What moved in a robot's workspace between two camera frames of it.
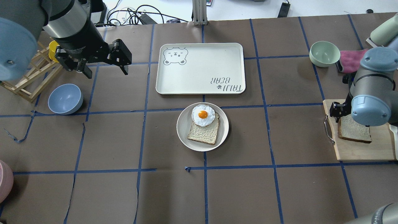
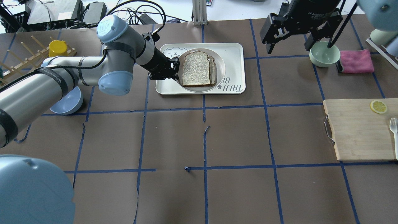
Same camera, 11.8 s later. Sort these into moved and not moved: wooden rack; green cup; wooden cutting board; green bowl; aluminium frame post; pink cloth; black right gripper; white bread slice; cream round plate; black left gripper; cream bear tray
Moved: wooden rack; black right gripper; black left gripper; cream round plate; white bread slice
Not moved: wooden cutting board; aluminium frame post; green cup; cream bear tray; pink cloth; green bowl
